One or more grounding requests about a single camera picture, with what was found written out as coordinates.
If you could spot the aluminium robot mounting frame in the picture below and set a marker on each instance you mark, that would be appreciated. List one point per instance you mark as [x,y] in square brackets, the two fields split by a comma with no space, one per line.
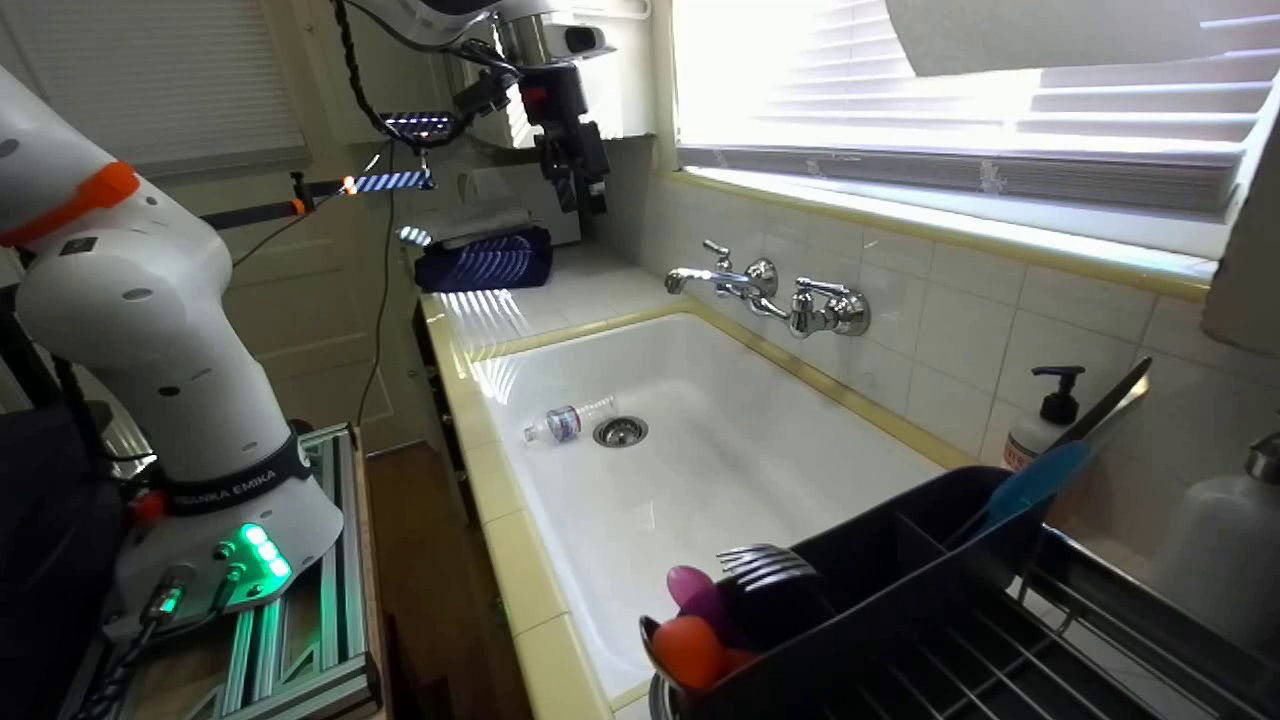
[334,561]

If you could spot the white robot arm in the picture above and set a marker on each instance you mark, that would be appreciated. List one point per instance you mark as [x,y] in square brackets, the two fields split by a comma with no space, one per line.
[145,320]

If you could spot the white sink basin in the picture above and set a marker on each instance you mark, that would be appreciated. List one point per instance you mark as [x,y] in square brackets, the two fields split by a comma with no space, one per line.
[721,466]

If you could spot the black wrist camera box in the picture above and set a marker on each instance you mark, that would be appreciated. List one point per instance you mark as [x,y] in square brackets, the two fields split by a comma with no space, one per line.
[486,93]

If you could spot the blue and grey kitchen utensil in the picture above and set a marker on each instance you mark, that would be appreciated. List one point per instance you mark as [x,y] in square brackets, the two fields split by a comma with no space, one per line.
[1041,483]

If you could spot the small clear plastic bottle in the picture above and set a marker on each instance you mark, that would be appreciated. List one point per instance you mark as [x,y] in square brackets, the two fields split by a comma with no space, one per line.
[562,424]

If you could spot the green plastic bracket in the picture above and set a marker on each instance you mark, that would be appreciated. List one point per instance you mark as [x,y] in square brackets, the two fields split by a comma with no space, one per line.
[249,561]

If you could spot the beige wall cabinet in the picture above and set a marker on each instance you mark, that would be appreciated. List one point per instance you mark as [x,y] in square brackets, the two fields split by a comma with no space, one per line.
[1255,265]

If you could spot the large metal spoon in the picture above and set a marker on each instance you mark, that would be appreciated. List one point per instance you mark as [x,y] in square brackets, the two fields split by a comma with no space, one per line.
[661,703]

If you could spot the striped led light panel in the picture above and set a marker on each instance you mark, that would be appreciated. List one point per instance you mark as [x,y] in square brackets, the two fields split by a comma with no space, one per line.
[421,124]
[395,180]

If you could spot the metal sink drain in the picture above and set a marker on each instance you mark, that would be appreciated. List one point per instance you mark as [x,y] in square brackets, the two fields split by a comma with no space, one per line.
[622,428]

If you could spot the silver metal fork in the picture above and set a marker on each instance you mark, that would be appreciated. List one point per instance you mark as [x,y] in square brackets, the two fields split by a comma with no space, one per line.
[778,576]
[762,555]

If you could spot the white window blinds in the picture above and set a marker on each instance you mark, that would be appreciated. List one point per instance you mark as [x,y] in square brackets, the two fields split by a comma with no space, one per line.
[827,82]

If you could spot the purple plastic spoon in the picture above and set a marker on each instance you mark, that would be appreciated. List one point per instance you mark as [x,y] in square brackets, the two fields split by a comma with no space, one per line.
[695,592]

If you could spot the chrome wall faucet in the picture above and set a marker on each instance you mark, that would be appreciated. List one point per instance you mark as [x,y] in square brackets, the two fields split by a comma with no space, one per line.
[801,302]

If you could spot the white roller shade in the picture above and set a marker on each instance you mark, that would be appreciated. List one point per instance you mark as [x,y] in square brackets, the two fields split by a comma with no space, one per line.
[1041,33]

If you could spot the soap dispenser with black pump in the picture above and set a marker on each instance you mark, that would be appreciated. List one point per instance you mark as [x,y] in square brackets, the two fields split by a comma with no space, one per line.
[1041,424]

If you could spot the dark blue striped cloth roll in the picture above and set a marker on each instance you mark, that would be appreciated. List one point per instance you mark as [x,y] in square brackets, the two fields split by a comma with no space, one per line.
[486,263]

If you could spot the black bag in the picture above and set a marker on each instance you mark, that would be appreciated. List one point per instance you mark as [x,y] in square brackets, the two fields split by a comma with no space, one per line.
[45,561]

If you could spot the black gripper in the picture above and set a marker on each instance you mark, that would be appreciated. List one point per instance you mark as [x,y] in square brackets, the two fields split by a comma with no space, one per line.
[555,101]

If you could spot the white bottle with metal cap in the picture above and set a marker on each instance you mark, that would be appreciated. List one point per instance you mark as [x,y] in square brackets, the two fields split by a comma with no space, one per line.
[1223,546]

